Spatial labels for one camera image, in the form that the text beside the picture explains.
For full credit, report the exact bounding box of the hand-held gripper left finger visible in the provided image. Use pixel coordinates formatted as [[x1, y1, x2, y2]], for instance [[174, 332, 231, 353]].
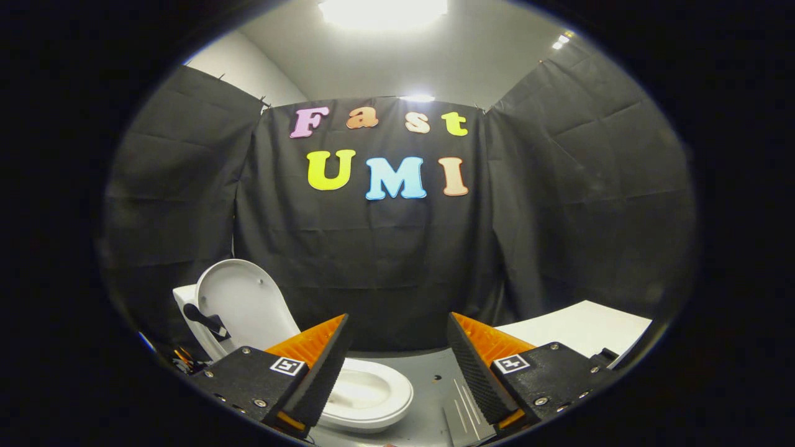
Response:
[[189, 314, 353, 439]]

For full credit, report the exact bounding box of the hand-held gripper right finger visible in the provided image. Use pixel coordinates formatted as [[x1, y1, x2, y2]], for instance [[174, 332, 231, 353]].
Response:
[[447, 312, 619, 433]]

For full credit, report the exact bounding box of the white toilet lid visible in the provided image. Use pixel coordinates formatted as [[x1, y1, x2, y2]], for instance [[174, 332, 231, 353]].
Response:
[[194, 258, 302, 362]]

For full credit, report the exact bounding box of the white toilet bowl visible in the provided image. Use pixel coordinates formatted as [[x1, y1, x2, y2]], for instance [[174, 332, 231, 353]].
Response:
[[309, 356, 416, 435]]

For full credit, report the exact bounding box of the white toilet tank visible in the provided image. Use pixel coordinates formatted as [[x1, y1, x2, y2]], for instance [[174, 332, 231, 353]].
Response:
[[172, 283, 219, 362]]

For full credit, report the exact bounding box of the white cabinet with gray panels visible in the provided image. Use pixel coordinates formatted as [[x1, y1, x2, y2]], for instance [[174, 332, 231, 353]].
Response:
[[440, 300, 653, 447]]

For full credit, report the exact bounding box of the black backdrop cloth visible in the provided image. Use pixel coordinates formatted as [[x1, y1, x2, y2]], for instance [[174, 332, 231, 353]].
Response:
[[93, 37, 699, 353]]

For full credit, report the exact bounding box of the large ceiling light panel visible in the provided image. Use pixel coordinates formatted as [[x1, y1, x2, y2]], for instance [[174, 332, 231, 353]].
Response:
[[317, 0, 449, 32]]

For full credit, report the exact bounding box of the tangle of black cables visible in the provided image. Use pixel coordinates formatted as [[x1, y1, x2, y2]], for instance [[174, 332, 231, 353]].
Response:
[[166, 354, 209, 376]]

